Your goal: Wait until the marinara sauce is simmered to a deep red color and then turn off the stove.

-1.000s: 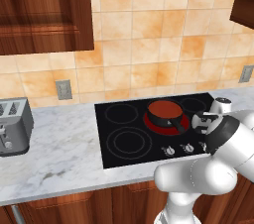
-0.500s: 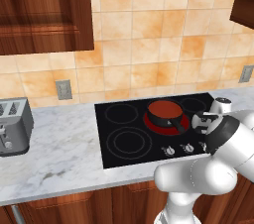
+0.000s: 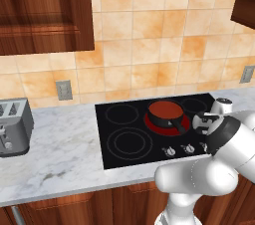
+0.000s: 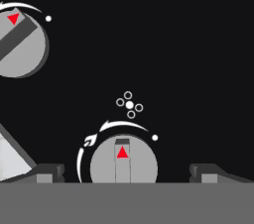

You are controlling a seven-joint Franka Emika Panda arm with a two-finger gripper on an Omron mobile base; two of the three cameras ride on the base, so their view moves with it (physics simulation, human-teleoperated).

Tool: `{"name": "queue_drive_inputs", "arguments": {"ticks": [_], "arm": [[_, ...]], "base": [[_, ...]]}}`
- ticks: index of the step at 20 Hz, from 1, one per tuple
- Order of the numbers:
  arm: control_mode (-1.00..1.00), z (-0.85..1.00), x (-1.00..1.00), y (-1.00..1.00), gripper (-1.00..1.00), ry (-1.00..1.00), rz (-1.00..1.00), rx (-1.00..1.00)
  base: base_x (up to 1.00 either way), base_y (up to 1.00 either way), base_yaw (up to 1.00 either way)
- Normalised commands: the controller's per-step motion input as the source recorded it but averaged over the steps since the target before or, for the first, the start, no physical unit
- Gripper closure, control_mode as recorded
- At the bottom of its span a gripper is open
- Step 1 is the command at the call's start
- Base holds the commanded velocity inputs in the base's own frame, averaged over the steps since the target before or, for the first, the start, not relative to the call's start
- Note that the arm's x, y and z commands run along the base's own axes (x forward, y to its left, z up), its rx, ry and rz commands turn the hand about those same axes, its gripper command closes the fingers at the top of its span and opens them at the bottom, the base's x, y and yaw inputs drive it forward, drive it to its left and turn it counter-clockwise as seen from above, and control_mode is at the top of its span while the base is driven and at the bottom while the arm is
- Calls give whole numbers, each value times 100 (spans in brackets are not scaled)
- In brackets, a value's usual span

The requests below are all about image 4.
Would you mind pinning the black stove hob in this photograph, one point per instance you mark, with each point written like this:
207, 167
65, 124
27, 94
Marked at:
149, 53

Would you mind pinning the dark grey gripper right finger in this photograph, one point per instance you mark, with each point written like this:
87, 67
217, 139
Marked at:
208, 173

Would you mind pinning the grey stove knob red triangle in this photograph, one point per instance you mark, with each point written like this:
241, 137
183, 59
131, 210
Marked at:
123, 165
20, 48

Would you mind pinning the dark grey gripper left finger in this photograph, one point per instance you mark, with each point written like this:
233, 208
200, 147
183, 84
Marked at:
46, 173

